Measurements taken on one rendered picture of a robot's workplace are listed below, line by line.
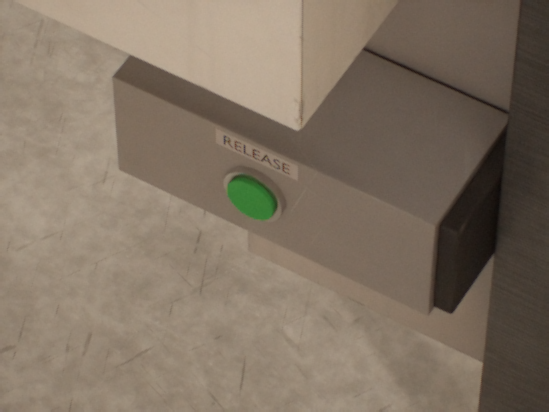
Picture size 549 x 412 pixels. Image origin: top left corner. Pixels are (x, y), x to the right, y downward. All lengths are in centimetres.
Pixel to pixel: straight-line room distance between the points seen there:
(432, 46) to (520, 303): 15
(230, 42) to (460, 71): 25
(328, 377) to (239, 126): 135
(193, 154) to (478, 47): 17
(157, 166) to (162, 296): 134
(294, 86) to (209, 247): 165
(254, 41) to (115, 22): 8
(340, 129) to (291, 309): 139
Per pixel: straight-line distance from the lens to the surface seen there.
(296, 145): 146
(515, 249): 149
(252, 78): 127
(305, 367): 282
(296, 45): 124
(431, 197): 144
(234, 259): 289
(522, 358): 157
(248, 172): 148
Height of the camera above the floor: 232
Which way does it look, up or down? 52 degrees down
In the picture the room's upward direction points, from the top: straight up
